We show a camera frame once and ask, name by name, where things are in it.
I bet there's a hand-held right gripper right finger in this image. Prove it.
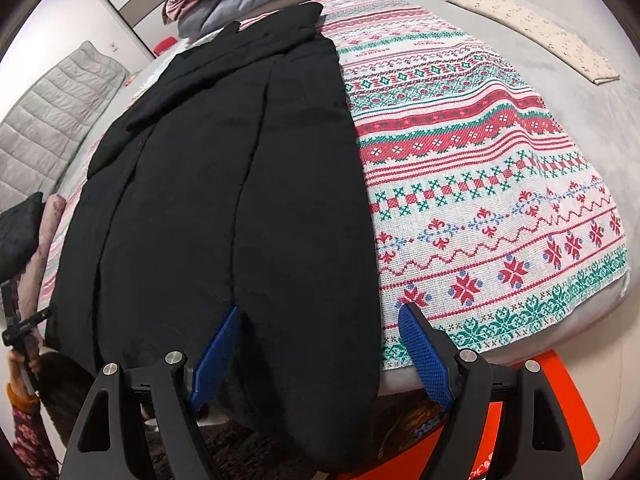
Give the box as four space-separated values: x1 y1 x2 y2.
399 302 584 480

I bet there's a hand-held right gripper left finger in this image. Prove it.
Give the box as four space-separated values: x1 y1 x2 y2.
60 306 240 480

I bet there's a black quilted coat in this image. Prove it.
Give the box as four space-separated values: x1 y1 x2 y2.
44 2 383 476

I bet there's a person's left hand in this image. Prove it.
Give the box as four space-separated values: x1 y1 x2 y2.
7 344 41 402

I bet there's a dark shaggy rug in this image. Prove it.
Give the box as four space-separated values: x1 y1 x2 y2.
37 352 386 480

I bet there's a pink floral pillow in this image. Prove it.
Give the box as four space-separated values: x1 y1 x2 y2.
15 195 68 351

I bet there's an orange printed box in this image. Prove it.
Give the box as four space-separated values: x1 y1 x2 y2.
370 347 601 480

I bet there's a patterned woven blanket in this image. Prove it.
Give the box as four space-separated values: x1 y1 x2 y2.
40 0 628 371

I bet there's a white quilted headboard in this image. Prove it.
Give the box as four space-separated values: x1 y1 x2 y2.
0 40 126 211

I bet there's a bed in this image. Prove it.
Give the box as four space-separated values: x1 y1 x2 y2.
50 0 640 386

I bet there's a beige floral folded cloth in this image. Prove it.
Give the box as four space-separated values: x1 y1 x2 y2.
444 0 621 86

